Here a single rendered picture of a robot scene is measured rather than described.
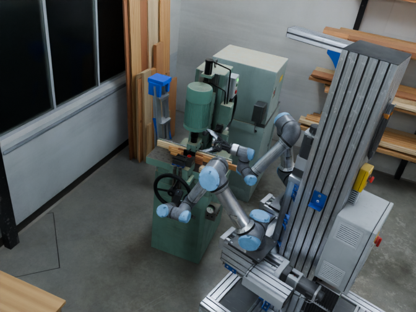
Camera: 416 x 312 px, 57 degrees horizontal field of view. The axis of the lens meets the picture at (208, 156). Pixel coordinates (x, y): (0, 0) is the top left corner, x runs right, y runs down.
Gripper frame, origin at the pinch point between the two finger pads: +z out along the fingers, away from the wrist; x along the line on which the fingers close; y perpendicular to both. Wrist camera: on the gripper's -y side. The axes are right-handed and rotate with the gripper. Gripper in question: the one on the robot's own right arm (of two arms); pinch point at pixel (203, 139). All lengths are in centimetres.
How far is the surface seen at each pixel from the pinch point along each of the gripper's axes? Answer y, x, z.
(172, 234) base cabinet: -29, 90, 15
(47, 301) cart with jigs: 83, 96, 45
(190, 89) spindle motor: 1.2, -30.1, 16.9
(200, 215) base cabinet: -20, 62, -6
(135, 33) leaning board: -106, -57, 119
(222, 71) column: -27, -45, 6
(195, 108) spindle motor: -1.8, -18.4, 11.1
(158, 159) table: -9.3, 26.2, 32.2
